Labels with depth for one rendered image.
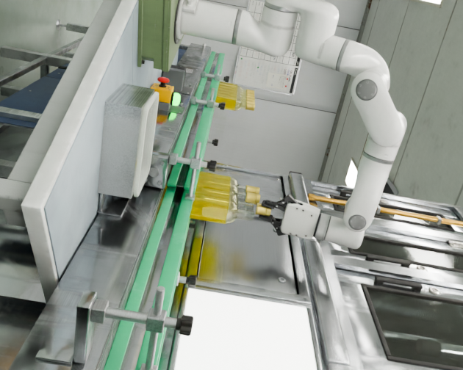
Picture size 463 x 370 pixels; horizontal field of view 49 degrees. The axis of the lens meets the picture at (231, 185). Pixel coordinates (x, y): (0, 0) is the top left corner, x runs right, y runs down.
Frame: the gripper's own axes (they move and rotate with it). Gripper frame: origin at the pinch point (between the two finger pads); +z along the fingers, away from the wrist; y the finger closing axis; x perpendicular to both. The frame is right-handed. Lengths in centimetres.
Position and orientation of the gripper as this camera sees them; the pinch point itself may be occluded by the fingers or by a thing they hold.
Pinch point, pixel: (267, 210)
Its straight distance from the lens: 150.8
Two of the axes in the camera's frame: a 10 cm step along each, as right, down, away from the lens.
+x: -2.6, 3.4, -9.0
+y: 1.8, -9.0, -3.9
